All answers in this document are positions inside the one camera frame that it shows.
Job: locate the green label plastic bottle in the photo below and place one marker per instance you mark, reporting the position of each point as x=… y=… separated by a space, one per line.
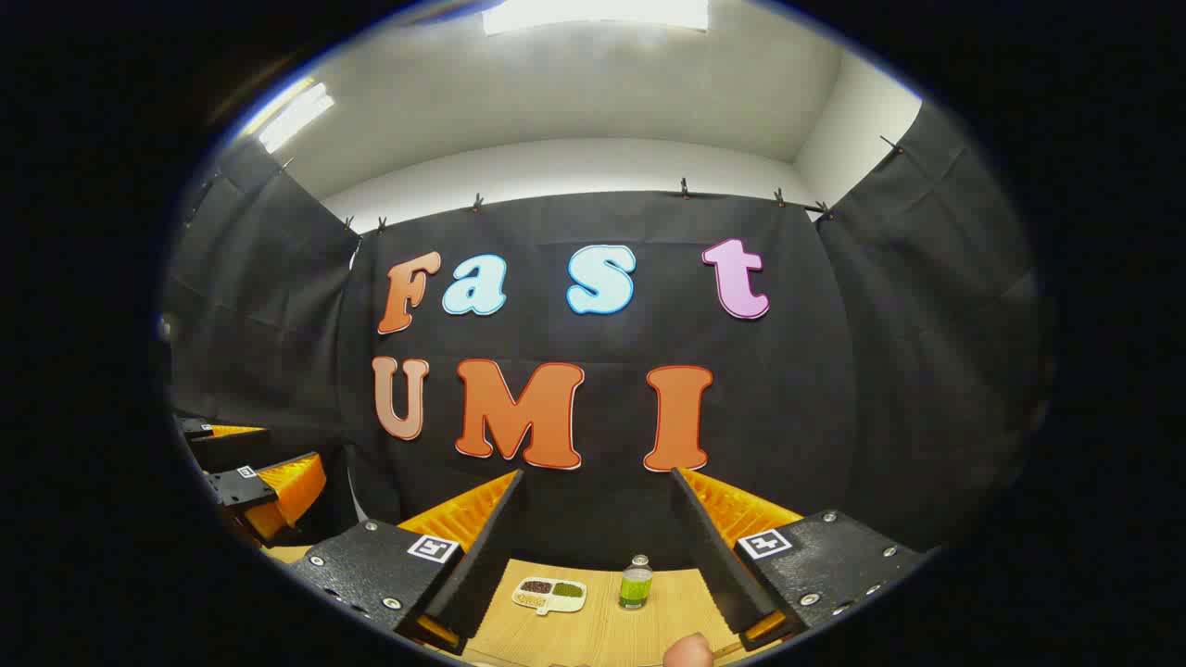
x=635 y=588

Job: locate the white divided bean dish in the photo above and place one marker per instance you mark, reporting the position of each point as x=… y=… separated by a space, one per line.
x=548 y=593

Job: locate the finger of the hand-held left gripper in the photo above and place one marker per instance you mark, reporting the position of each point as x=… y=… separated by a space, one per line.
x=232 y=449
x=292 y=486

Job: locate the ceiling light panel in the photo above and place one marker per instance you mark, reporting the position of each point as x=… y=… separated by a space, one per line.
x=593 y=13
x=295 y=119

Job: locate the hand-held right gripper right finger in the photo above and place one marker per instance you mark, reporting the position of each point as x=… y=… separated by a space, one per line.
x=713 y=556

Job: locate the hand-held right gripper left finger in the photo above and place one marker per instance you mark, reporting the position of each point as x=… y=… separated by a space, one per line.
x=486 y=556

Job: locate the black backdrop cloth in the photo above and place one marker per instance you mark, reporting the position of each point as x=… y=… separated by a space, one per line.
x=815 y=389

